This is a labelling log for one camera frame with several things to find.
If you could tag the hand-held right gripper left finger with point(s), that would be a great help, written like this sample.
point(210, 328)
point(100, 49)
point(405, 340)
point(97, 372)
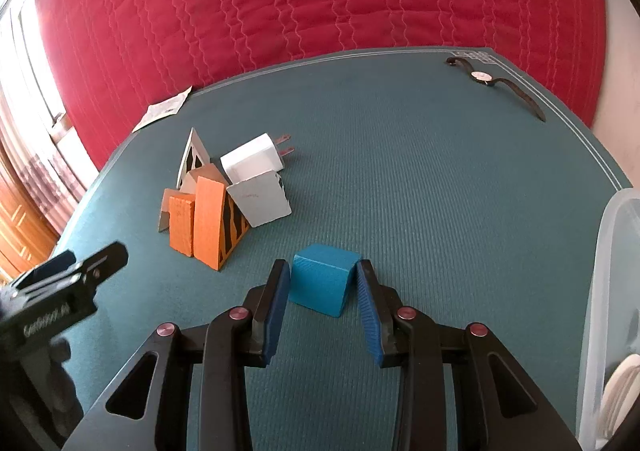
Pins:
point(277, 311)

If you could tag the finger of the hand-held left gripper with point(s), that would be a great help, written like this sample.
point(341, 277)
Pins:
point(47, 268)
point(102, 261)

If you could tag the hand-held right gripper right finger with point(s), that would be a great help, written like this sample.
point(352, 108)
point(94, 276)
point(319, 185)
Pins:
point(367, 316)

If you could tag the blue wooden block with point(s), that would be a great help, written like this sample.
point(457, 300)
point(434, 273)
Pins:
point(320, 281)

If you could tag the pale wooden block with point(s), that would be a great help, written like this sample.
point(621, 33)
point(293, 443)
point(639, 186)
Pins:
point(260, 203)

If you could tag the orange black-striped block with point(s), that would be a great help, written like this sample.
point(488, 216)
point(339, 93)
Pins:
point(209, 226)

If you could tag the tan cardboard block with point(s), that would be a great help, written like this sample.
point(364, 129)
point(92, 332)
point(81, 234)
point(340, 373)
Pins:
point(210, 171)

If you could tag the clear plastic bowl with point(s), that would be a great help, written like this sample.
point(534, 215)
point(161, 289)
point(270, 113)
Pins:
point(597, 281)

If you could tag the white cup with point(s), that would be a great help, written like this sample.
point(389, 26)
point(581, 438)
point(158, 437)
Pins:
point(622, 396)

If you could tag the wooden door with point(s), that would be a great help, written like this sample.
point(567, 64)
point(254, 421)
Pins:
point(25, 231)

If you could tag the small orange wooden block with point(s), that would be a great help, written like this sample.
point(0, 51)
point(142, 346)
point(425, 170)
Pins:
point(181, 226)

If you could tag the striped triangular block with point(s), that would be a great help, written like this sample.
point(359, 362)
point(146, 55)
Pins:
point(195, 151)

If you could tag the white charger plug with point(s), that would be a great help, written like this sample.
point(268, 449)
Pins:
point(247, 158)

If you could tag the white paper slip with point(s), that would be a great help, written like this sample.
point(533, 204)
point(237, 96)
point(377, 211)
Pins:
point(162, 111)

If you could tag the light curtain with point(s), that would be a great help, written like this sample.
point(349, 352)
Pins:
point(30, 96)

